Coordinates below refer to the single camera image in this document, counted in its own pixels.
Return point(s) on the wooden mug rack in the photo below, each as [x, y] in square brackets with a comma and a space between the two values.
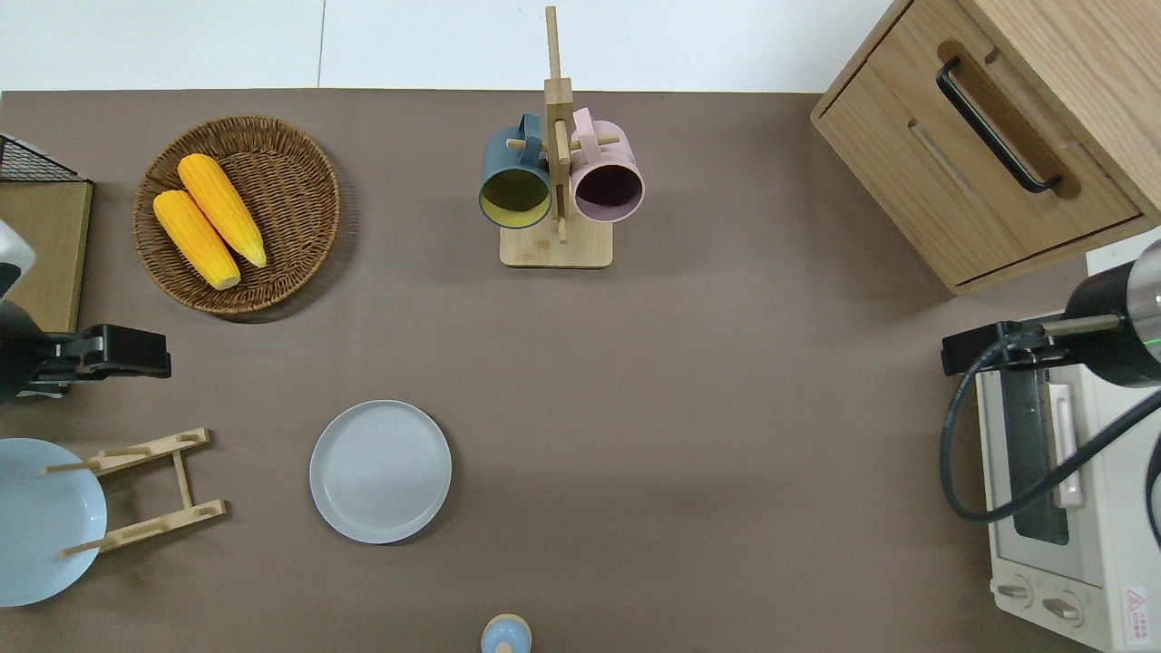
[555, 249]

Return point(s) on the white toaster oven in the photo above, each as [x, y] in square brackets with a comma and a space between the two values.
[1116, 544]

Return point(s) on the brown wooden board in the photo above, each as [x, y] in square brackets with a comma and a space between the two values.
[59, 263]

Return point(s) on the gray plate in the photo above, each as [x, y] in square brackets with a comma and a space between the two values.
[381, 472]

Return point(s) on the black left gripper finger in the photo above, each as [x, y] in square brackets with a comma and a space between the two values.
[143, 354]
[91, 358]

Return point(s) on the pink mug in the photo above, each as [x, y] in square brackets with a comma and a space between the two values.
[609, 154]

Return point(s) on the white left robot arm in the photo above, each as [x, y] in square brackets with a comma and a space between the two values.
[11, 258]

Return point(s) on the dark teal mug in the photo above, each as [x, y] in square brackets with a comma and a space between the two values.
[508, 159]

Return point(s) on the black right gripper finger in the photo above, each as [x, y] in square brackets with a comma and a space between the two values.
[1034, 349]
[966, 355]

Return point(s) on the low wooden plate rack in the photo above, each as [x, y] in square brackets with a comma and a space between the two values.
[184, 481]

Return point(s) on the light blue plate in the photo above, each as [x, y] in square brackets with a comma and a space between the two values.
[36, 508]

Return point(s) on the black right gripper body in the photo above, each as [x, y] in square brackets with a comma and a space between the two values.
[1107, 354]

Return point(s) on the light wooden cabinet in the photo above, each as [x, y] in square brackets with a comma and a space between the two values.
[1043, 109]

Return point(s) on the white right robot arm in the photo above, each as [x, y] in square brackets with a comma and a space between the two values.
[1150, 290]

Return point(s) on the round wicker basket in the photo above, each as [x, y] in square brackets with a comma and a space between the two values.
[290, 199]

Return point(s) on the blue and tan round object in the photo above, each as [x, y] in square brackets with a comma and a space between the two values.
[505, 639]

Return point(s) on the white oven knob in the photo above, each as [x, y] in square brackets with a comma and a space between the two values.
[1014, 592]
[1061, 609]

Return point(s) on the brown table mat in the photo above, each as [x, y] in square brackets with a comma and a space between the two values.
[580, 363]

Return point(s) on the yellow corn cob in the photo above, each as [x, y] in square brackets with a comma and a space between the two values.
[195, 238]
[222, 209]

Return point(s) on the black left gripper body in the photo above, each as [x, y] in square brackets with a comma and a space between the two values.
[18, 354]

